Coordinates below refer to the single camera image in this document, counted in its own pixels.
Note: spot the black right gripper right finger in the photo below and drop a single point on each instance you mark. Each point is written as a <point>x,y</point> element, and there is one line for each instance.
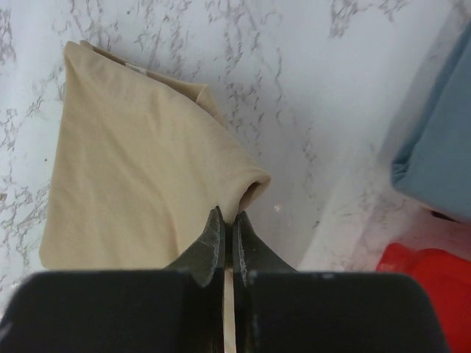
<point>249,253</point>

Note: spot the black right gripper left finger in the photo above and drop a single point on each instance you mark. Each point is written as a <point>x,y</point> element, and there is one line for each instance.
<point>201,327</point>

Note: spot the beige t shirt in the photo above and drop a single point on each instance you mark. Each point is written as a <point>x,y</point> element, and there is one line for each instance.
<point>141,160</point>

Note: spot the red plastic bin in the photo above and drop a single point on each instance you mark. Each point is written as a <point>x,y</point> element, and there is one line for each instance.
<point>446,280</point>

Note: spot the folded blue-grey t shirt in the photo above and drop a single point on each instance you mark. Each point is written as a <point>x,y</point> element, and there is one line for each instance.
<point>433,164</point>

